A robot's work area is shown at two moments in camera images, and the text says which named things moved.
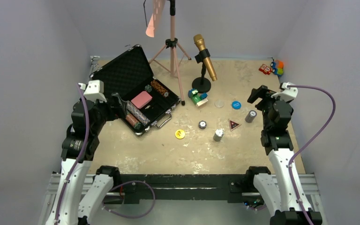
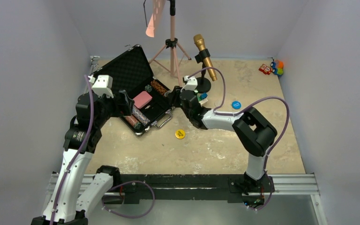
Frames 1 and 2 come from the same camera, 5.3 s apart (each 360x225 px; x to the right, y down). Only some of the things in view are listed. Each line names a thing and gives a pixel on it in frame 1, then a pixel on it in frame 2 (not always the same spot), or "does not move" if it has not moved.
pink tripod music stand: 157,12 does not move
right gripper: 262,92 to 175,95
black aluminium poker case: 149,103 does not move
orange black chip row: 159,88 does not move
